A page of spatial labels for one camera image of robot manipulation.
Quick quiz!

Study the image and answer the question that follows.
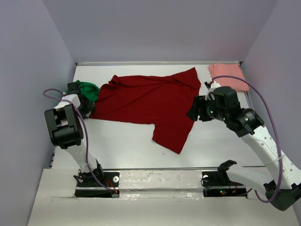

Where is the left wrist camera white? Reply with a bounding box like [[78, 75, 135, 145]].
[[62, 94, 81, 107]]

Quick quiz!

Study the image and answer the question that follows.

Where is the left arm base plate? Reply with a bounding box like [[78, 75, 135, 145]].
[[73, 170, 120, 198]]

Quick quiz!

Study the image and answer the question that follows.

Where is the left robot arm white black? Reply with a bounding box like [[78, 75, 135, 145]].
[[43, 82, 108, 190]]

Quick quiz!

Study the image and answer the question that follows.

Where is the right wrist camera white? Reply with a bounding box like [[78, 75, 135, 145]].
[[204, 79, 221, 100]]

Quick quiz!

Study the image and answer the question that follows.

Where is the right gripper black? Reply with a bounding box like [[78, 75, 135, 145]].
[[185, 95, 228, 122]]

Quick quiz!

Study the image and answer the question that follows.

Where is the red t shirt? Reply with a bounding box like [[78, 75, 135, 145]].
[[90, 68, 201, 154]]

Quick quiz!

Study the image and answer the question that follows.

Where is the green t shirt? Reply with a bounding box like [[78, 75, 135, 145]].
[[63, 80, 100, 105]]

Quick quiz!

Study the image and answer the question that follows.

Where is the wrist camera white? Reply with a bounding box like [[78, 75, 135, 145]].
[[62, 94, 81, 107], [204, 79, 221, 100]]

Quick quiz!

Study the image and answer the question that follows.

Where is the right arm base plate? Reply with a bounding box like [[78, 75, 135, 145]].
[[200, 171, 247, 198]]

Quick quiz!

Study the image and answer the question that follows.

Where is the pink folded t shirt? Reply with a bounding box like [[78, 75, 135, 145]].
[[207, 63, 250, 92]]

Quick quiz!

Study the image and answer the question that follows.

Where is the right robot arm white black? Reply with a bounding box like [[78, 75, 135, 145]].
[[187, 87, 301, 211]]

